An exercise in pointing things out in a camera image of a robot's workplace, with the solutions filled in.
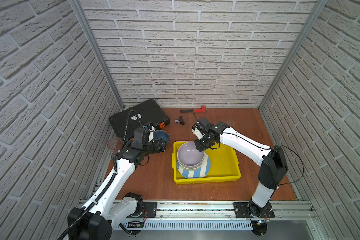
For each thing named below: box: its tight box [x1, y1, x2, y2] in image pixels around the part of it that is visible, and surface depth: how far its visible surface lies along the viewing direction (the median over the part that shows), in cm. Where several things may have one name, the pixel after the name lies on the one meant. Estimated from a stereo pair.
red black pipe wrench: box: [180, 105, 207, 113], surface depth 120 cm
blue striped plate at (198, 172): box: [177, 152, 211, 179], surface depth 84 cm
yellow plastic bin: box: [172, 141, 242, 185], surface depth 87 cm
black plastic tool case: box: [109, 99, 171, 141], surface depth 106 cm
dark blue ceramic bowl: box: [154, 130, 170, 144], surface depth 100 cm
